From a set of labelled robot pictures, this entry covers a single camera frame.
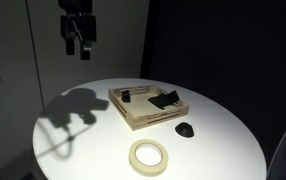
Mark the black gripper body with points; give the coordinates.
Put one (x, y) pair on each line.
(71, 23)

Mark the small black clip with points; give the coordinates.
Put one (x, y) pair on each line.
(126, 96)

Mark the beige masking tape roll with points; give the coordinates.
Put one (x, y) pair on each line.
(139, 166)

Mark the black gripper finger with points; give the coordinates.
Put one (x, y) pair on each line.
(85, 50)
(70, 46)

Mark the light wooden slotted tray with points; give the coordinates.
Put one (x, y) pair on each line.
(143, 115)

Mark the small black dome knob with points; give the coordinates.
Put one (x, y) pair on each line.
(184, 130)

